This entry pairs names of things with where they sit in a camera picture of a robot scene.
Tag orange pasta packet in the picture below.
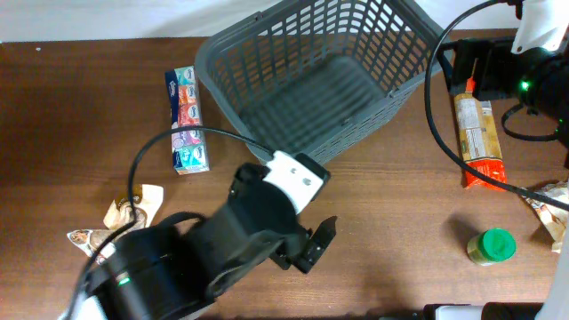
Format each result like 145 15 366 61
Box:
453 92 507 183

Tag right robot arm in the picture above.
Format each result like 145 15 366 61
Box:
437 0 568 146

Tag grey plastic lattice basket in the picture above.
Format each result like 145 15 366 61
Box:
195 0 442 164

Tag right black cable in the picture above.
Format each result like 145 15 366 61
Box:
423 0 569 212

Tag green lid spice jar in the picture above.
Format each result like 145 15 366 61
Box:
467 228 517 266

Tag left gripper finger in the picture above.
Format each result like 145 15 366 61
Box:
312 216 337 249
293 242 325 274

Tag colourful tissue pack strip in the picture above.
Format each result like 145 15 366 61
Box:
164 66 210 175

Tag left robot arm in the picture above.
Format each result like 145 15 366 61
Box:
63 164 336 319

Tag beige snack bag left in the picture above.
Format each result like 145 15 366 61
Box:
67 184 164 257

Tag beige snack bag right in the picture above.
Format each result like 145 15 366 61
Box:
525 181 568 253

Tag beige snack bag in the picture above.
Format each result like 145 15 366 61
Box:
67 184 164 257
525 181 568 253

